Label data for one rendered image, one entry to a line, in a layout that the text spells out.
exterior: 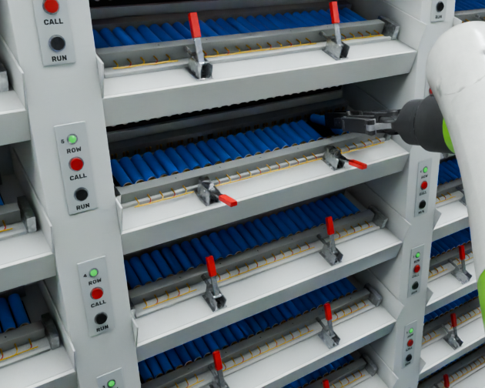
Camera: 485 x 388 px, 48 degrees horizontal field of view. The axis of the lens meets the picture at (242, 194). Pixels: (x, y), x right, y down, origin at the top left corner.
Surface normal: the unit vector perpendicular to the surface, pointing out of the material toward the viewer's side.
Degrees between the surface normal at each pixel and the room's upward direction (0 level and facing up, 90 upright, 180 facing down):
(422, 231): 90
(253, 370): 21
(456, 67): 54
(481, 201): 65
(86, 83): 90
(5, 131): 111
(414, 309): 90
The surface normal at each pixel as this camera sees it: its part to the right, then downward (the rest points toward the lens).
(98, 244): 0.54, 0.29
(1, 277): 0.52, 0.60
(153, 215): 0.15, -0.77
